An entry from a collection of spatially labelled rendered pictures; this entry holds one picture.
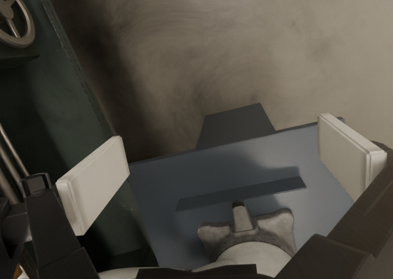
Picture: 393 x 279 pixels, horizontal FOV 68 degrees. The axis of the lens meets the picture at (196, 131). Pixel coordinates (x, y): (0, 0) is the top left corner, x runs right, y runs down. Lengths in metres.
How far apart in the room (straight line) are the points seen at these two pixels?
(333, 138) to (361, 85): 1.24
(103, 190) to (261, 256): 0.37
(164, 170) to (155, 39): 0.82
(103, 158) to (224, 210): 0.42
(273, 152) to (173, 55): 0.83
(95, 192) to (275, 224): 0.44
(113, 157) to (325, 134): 0.13
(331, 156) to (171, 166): 0.45
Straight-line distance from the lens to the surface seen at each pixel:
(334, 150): 0.17
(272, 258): 0.51
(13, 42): 0.70
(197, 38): 1.29
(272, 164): 0.59
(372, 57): 1.41
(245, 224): 0.55
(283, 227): 0.57
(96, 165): 0.17
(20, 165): 0.78
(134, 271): 0.51
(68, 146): 0.92
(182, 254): 0.71
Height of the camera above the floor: 1.29
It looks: 72 degrees down
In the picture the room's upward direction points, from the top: 160 degrees counter-clockwise
